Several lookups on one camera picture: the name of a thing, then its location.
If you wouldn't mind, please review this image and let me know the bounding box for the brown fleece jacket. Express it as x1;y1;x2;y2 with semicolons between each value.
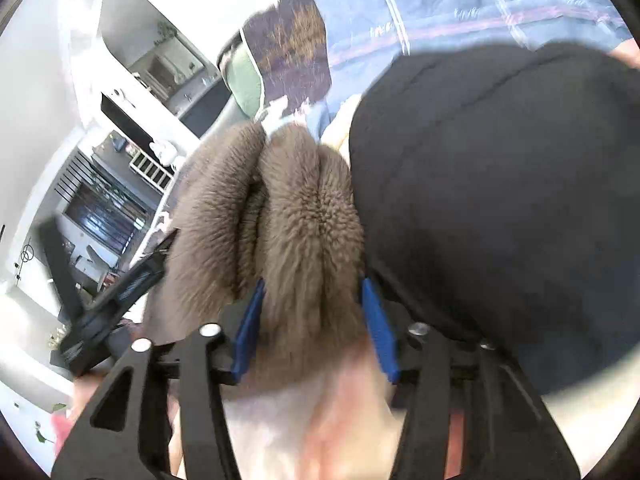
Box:
142;122;368;401

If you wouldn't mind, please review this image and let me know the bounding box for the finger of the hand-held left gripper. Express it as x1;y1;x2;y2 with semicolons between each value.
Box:
37;219;85;322

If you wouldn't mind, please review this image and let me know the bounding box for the blue plaid pillow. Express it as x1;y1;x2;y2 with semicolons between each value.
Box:
310;0;636;68

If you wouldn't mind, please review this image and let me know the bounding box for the wall mirror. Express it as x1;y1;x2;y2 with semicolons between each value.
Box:
127;35;206;98

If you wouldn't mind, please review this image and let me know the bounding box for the black jacket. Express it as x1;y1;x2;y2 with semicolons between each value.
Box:
347;42;640;396

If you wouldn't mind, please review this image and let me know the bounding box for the dark grey cabinet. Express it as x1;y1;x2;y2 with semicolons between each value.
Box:
177;77;231;138

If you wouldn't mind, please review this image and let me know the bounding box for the pink garment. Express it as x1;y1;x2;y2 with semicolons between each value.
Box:
612;37;640;68

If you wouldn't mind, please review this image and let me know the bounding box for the white slatted rack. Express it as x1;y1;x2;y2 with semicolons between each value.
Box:
129;151;173;195

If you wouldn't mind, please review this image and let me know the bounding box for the dark floral blanket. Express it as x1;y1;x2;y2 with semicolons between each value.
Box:
242;0;333;116

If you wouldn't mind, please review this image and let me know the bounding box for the white cat figurine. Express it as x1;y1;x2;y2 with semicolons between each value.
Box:
150;140;178;166

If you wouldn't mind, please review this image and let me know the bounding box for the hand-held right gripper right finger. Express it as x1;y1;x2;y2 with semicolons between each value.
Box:
361;277;583;480

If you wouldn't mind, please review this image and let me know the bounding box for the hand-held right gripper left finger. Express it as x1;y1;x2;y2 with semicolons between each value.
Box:
50;279;266;480

